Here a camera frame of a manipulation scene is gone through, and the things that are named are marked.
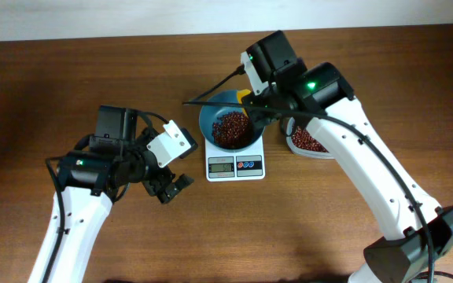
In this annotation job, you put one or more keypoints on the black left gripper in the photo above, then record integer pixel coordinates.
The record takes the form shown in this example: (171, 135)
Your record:
(166, 181)

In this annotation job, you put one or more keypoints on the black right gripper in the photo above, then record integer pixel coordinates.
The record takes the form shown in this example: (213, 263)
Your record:
(259, 111)

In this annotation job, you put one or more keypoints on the clear plastic container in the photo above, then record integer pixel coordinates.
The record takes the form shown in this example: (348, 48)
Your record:
(288, 132)

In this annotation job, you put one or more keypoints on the yellow plastic scoop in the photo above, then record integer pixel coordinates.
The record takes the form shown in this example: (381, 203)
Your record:
(240, 95)

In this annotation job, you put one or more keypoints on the blue bowl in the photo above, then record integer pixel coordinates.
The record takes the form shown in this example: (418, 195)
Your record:
(210, 114)

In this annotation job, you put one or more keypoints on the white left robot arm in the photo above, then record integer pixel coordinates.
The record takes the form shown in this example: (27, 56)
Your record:
(124, 149)

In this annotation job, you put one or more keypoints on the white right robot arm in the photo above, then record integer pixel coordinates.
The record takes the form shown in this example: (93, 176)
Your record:
(415, 229)

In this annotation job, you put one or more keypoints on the red beans in bowl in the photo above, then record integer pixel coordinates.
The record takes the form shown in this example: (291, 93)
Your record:
(232, 131)

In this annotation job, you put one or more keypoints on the white digital kitchen scale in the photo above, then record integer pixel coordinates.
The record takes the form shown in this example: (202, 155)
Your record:
(222, 165)

